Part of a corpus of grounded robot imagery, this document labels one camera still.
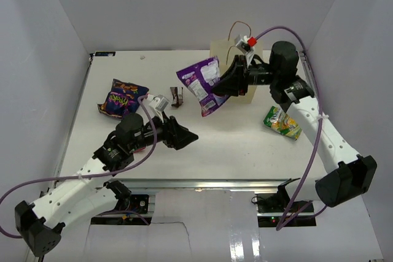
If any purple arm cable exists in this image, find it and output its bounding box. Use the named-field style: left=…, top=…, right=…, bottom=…
left=0, top=95, right=159, bottom=239
left=254, top=25, right=329, bottom=231

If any brown chocolate bar wrapper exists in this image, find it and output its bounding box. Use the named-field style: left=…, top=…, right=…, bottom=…
left=170, top=87, right=184, bottom=108

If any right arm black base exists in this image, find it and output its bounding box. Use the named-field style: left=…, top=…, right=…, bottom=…
left=251, top=184, right=316, bottom=228

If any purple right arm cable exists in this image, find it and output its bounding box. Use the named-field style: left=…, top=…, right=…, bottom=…
left=254, top=25, right=329, bottom=231

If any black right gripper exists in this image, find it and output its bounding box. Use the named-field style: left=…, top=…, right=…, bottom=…
left=211, top=55, right=279, bottom=97

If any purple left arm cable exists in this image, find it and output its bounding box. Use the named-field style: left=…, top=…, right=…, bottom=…
left=0, top=95, right=159, bottom=239

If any dark blue Kroks chip bag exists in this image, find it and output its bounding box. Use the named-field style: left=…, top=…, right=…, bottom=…
left=97, top=79, right=149, bottom=120

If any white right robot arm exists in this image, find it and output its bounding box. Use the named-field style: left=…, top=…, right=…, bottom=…
left=212, top=39, right=377, bottom=207

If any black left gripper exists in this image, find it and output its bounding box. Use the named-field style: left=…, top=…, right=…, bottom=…
left=130, top=110, right=198, bottom=152

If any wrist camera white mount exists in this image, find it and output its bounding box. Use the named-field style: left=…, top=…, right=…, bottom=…
left=147, top=94, right=169, bottom=123
left=234, top=35, right=257, bottom=66

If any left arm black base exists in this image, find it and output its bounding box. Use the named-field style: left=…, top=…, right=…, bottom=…
left=98, top=180, right=150, bottom=225

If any beige paper bag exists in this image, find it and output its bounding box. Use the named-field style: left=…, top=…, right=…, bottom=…
left=209, top=20, right=263, bottom=104

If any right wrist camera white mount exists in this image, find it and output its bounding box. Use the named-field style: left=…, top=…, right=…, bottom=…
left=234, top=35, right=257, bottom=66

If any aluminium table front rail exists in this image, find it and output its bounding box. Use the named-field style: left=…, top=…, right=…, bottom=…
left=111, top=179, right=296, bottom=190

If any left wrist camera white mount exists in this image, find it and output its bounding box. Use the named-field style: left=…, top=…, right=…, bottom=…
left=147, top=94, right=169, bottom=123

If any green yellow Fox's candy bag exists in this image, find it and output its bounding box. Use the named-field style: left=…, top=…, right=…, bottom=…
left=263, top=106, right=302, bottom=141

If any purple snack pouch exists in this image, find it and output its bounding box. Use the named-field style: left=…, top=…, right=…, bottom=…
left=176, top=56, right=229, bottom=117

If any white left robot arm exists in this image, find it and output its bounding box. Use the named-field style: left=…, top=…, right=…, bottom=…
left=15, top=114, right=198, bottom=257

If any blue label left corner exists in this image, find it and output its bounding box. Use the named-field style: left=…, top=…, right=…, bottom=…
left=94, top=51, right=116, bottom=57

